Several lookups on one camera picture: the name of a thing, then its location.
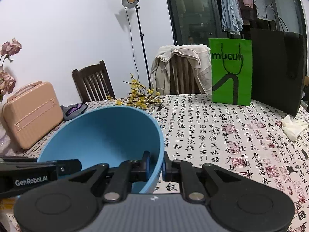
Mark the calligraphy printed tablecloth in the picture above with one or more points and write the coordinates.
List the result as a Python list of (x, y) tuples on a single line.
[(217, 137)]

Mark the white hanging garment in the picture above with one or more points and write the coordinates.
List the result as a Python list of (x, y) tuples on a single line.
[(264, 4)]

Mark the studio light on stand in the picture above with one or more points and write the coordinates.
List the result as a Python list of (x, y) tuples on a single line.
[(130, 0)]

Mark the dark sliding glass door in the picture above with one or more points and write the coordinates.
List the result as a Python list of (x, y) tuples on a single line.
[(193, 12)]

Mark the dark wooden chair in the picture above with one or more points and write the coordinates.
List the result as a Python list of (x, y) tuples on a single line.
[(94, 82)]

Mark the white glove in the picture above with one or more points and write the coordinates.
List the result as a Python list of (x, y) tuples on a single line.
[(293, 125)]

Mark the wooden chair under jacket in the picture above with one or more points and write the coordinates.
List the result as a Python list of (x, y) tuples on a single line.
[(183, 77)]

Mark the green paper bag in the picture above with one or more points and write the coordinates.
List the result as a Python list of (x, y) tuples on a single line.
[(231, 72)]

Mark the light blue hanging shirt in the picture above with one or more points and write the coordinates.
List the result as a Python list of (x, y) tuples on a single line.
[(230, 9)]

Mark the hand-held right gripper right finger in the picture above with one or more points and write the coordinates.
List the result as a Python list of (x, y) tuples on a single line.
[(164, 166)]

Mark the beige jacket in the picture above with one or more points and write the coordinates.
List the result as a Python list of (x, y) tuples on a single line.
[(183, 53)]

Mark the small blue bowl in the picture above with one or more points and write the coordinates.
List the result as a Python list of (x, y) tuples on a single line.
[(108, 135)]

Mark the yellow blossom branch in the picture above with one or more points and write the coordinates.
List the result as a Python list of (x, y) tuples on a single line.
[(142, 99)]

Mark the pink hard-shell suitcase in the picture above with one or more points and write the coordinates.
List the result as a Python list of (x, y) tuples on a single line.
[(31, 116)]

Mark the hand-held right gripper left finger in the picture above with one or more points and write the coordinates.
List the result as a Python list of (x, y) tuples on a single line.
[(146, 164)]

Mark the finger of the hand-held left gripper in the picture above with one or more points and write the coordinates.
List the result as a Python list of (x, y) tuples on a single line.
[(70, 166)]

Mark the black paper bag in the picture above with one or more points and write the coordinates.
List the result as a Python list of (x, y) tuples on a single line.
[(277, 70)]

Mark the grey purple pouch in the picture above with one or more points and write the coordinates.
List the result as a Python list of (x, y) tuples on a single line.
[(72, 110)]

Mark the dried pink flowers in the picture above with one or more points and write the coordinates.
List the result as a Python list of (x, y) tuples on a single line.
[(8, 60)]

